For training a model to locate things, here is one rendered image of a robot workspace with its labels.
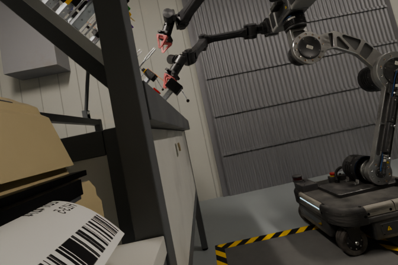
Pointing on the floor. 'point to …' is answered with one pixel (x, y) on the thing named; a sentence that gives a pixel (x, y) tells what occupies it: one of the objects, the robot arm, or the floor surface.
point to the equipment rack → (121, 110)
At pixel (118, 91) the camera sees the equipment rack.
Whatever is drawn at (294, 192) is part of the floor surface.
